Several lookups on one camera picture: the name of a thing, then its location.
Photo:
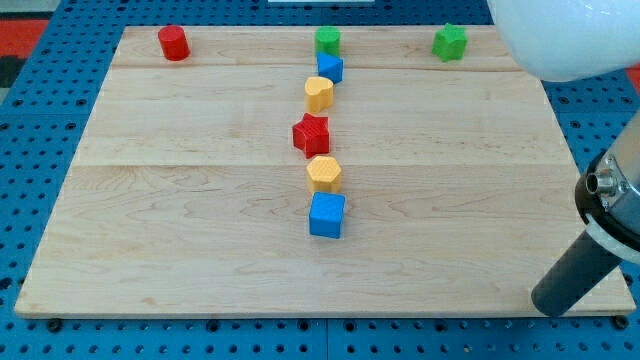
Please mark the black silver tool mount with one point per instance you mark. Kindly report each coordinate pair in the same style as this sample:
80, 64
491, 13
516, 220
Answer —
612, 181

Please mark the blue triangle block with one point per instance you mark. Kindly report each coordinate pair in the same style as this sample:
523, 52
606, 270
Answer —
330, 67

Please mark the blue cube block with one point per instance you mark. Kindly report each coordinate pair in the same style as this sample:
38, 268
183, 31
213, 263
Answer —
326, 214

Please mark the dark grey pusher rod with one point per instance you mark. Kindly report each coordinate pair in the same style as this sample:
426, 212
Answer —
581, 267

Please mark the green cylinder block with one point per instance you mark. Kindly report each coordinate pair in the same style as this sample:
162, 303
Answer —
327, 39

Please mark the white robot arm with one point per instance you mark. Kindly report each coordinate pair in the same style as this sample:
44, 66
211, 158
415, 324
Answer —
567, 40

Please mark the green star block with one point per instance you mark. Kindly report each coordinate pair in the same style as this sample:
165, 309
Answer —
450, 42

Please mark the wooden board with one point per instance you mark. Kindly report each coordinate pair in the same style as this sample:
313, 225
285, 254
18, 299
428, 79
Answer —
236, 184

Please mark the red cylinder block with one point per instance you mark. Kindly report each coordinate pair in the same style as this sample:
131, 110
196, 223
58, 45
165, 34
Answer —
173, 42

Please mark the red star block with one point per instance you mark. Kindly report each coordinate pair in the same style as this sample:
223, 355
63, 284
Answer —
311, 135

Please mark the yellow hexagon block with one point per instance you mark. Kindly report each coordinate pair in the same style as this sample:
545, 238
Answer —
324, 174

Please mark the yellow heart block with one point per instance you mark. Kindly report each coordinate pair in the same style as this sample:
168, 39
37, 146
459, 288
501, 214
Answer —
319, 94

